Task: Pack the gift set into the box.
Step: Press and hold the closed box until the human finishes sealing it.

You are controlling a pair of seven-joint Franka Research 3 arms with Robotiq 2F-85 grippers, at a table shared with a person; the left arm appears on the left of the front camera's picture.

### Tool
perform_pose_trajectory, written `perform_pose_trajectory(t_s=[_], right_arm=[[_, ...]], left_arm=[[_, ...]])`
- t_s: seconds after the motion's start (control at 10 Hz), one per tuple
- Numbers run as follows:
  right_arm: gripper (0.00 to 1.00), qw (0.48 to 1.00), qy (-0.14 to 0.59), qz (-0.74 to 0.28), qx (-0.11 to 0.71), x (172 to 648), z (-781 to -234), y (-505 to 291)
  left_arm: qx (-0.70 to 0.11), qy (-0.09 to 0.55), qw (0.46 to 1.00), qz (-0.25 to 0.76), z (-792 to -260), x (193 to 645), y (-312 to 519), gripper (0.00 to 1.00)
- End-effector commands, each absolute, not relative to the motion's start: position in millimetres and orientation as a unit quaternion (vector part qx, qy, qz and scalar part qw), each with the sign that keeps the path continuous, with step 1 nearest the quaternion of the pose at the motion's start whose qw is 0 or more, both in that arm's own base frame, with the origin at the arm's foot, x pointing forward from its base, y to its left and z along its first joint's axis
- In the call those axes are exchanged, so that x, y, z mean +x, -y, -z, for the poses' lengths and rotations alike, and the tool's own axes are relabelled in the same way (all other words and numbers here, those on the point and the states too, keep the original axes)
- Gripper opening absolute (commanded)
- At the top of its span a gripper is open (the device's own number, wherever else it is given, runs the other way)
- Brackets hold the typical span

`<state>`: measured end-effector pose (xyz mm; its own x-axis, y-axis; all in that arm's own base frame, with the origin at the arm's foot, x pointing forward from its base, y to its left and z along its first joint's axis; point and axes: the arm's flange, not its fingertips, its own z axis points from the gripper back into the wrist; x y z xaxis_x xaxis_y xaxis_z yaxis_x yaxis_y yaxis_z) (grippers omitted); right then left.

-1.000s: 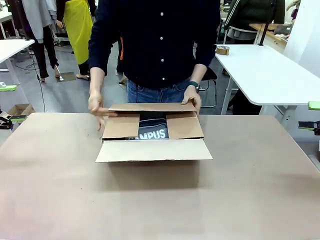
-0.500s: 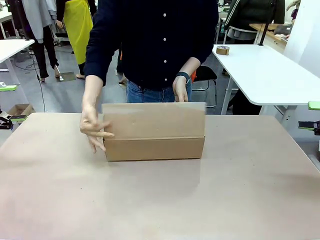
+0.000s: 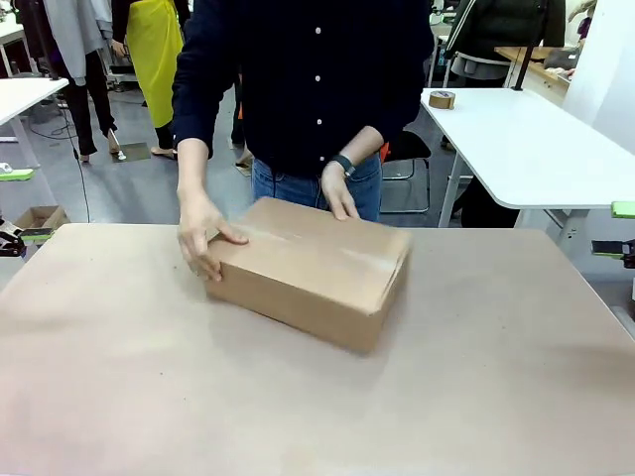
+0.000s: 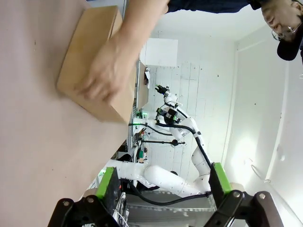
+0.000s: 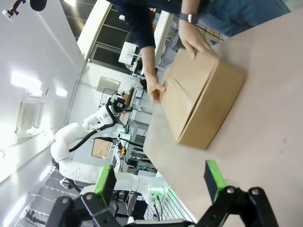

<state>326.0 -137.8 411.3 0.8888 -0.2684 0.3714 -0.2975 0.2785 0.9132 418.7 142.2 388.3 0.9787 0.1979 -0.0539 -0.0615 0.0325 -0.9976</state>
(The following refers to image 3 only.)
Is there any small white table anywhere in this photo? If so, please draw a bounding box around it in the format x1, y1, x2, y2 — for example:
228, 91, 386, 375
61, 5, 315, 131
0, 77, 70, 171

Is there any black wristwatch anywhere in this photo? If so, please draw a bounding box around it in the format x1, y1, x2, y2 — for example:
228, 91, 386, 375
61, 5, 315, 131
328, 154, 356, 179

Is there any black floor cable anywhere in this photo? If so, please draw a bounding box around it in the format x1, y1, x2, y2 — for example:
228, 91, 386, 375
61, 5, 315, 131
29, 98, 93, 225

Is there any person's right forearm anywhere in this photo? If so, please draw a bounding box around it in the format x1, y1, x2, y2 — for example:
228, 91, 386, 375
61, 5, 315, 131
176, 136, 210, 199

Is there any person in dark shirt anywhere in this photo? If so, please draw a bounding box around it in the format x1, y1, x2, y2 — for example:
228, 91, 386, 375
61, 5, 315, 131
171, 0, 436, 224

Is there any small open cardboard box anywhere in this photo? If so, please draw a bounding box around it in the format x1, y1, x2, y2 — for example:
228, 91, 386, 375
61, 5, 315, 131
13, 204, 71, 233

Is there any brown cardboard box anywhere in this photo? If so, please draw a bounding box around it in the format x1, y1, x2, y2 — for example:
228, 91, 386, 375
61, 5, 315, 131
204, 195, 415, 355

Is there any person's right hand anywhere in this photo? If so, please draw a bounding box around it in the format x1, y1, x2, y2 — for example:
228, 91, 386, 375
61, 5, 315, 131
177, 189, 250, 284

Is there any person's left hand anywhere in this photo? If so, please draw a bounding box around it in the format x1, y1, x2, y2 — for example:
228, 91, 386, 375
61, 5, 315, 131
320, 162, 362, 222

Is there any black folding chair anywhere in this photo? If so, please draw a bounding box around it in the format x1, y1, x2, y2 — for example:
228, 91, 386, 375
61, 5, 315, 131
380, 129, 433, 216

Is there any wooden workbench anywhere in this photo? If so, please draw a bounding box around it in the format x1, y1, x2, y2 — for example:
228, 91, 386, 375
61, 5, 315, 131
494, 45, 581, 96

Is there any black clamp pole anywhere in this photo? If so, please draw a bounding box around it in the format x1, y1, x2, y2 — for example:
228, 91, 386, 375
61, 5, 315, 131
510, 0, 543, 92

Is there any person's left forearm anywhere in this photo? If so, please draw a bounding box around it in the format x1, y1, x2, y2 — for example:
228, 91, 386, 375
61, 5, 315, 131
338, 124, 387, 168

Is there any person in black jacket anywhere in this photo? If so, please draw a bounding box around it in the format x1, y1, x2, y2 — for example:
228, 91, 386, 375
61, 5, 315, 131
444, 0, 568, 88

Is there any person in grey hoodie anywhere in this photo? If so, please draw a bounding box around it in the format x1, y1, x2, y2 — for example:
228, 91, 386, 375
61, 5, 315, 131
42, 0, 121, 164

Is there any brown packing tape roll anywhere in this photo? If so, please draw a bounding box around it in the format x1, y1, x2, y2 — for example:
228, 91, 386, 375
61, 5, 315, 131
428, 89, 457, 112

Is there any person in yellow apron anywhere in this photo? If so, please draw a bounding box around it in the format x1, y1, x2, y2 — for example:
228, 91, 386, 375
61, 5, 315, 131
111, 0, 186, 161

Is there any large white table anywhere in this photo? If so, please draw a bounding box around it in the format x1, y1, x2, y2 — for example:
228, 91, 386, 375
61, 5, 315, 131
420, 87, 635, 230

